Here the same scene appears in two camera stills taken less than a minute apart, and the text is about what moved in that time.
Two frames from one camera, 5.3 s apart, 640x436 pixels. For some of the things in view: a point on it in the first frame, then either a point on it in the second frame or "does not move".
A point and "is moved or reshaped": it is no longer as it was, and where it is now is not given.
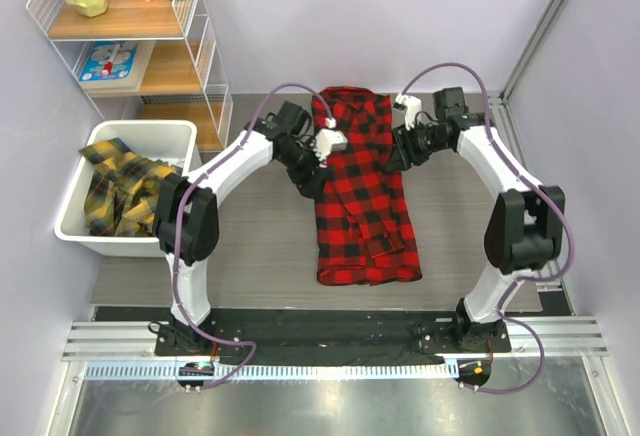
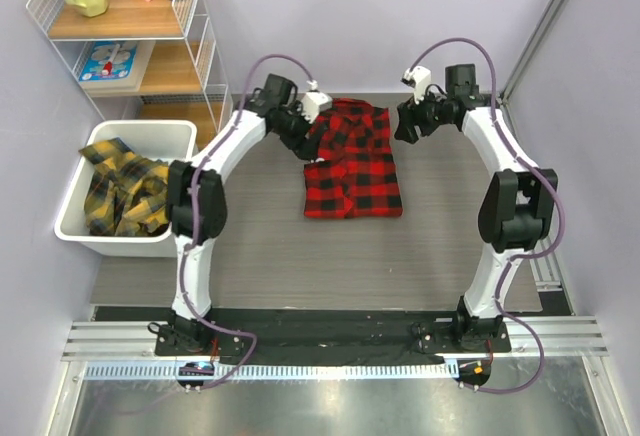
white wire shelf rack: [139, 60] does not move
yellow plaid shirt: [122, 190] does not move
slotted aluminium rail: [264, 372] does not move
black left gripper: [307, 183] -> [308, 149]
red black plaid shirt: [363, 221] is moved or reshaped
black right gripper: [404, 152] -> [409, 116]
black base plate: [331, 333] does not move
